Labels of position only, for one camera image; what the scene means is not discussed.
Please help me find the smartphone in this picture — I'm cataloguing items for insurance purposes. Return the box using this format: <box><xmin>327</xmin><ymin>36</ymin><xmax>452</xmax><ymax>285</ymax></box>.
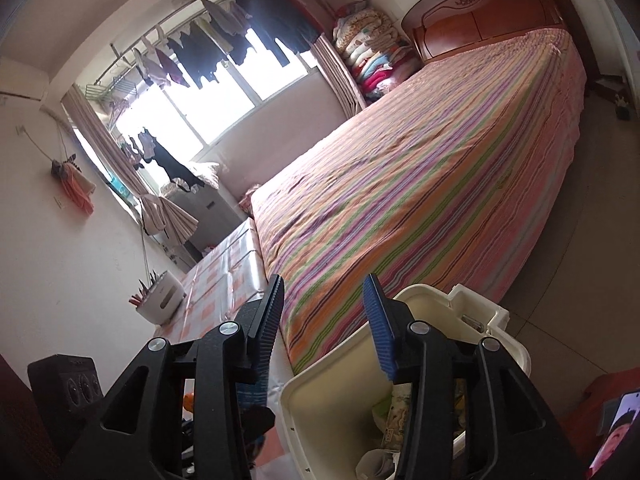
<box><xmin>587</xmin><ymin>390</ymin><xmax>640</xmax><ymax>480</ymax></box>

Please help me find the black speaker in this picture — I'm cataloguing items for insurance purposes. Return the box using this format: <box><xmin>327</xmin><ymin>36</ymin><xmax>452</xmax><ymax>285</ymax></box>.
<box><xmin>27</xmin><ymin>354</ymin><xmax>107</xmax><ymax>461</ymax></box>

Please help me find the grey wall cable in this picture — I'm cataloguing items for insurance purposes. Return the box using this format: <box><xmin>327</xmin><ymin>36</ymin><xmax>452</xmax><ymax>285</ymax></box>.
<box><xmin>16</xmin><ymin>124</ymin><xmax>67</xmax><ymax>163</ymax></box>

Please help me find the black hanging garment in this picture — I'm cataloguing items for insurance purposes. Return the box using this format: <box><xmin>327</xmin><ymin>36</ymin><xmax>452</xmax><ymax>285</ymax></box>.
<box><xmin>150</xmin><ymin>142</ymin><xmax>207</xmax><ymax>194</ymax></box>

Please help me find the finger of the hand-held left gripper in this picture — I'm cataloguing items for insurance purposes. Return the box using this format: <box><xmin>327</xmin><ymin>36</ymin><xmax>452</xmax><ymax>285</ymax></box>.
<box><xmin>235</xmin><ymin>382</ymin><xmax>277</xmax><ymax>461</ymax></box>

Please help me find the cream plastic trash bin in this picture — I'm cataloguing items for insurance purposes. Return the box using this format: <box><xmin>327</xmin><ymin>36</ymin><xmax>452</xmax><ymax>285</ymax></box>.
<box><xmin>280</xmin><ymin>284</ymin><xmax>532</xmax><ymax>480</ymax></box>

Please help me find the pink checked plastic tablecloth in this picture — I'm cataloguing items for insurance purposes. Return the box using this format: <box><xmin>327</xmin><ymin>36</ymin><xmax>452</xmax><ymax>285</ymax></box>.
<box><xmin>152</xmin><ymin>217</ymin><xmax>297</xmax><ymax>480</ymax></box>

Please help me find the window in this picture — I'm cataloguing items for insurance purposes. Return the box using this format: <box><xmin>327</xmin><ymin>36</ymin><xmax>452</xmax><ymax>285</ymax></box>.
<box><xmin>107</xmin><ymin>25</ymin><xmax>326</xmax><ymax>163</ymax></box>

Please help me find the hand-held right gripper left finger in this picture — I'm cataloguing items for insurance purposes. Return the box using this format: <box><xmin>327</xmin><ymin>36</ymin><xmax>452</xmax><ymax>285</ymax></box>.
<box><xmin>60</xmin><ymin>275</ymin><xmax>286</xmax><ymax>480</ymax></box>

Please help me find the wooden headboard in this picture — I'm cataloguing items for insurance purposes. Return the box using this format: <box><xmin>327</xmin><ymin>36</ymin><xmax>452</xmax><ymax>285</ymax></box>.
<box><xmin>400</xmin><ymin>0</ymin><xmax>572</xmax><ymax>65</ymax></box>

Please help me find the stack of folded quilts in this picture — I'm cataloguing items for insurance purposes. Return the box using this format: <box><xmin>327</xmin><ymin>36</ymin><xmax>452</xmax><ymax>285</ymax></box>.
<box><xmin>332</xmin><ymin>2</ymin><xmax>419</xmax><ymax>109</ymax></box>

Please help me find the white round utensil holder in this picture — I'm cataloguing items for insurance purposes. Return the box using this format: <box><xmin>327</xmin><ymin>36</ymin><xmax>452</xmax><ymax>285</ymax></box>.
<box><xmin>131</xmin><ymin>270</ymin><xmax>189</xmax><ymax>325</ymax></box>

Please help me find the striped straight curtain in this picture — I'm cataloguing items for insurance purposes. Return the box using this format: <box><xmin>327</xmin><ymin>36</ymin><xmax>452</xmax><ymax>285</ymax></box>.
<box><xmin>310</xmin><ymin>35</ymin><xmax>372</xmax><ymax>119</ymax></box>

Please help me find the bed with striped sheet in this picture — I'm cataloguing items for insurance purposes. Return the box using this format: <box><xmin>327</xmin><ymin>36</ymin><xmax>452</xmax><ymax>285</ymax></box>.
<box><xmin>249</xmin><ymin>27</ymin><xmax>587</xmax><ymax>376</ymax></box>

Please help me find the green plastic bag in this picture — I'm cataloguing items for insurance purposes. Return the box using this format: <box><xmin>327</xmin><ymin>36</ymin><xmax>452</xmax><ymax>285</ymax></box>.
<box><xmin>371</xmin><ymin>385</ymin><xmax>414</xmax><ymax>453</ymax></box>

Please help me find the row of hanging clothes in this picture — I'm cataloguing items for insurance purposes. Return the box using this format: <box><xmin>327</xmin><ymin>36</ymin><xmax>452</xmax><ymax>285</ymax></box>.
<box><xmin>132</xmin><ymin>0</ymin><xmax>322</xmax><ymax>92</ymax></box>

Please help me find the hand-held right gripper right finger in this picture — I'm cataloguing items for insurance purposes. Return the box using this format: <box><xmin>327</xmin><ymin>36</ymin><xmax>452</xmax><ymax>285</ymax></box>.
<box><xmin>362</xmin><ymin>274</ymin><xmax>588</xmax><ymax>480</ymax></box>

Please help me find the tied striped curtain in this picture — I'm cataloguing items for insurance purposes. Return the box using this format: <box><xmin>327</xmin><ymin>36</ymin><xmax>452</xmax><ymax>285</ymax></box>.
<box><xmin>62</xmin><ymin>85</ymin><xmax>199</xmax><ymax>244</ymax></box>

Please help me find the white washing machine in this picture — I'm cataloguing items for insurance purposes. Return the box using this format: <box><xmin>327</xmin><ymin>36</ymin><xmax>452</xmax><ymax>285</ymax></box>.
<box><xmin>160</xmin><ymin>180</ymin><xmax>249</xmax><ymax>254</ymax></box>

